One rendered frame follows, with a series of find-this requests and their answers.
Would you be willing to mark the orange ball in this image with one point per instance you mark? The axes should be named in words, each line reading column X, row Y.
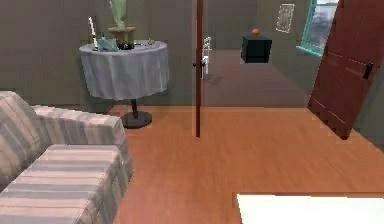
column 255, row 32

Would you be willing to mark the black cabinet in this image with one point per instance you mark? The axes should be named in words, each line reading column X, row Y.
column 256, row 50

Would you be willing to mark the teal framed window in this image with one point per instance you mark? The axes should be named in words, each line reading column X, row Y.
column 316, row 28

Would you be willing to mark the small olive figurine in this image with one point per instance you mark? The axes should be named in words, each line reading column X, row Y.
column 150, row 41

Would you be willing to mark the dark red panelled door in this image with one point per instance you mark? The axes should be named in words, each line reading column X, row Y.
column 346, row 66

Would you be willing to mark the striped grey pink sofa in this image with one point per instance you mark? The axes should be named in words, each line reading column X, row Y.
column 63, row 173

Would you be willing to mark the dark red door seen edge-on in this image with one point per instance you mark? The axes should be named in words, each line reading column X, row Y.
column 199, row 66

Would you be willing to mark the small black dish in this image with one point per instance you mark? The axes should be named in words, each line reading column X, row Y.
column 126, row 46

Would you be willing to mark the round table with grey cloth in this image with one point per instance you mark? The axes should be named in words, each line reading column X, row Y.
column 125, row 71

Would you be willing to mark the white candle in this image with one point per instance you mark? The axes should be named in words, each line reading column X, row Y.
column 92, row 30

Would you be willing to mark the light blue crumpled cloth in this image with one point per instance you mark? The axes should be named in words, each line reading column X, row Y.
column 108, row 44

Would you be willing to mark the white framed picture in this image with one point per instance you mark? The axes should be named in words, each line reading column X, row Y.
column 285, row 18

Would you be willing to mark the green house plant in pot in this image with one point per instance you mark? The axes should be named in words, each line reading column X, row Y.
column 120, row 25

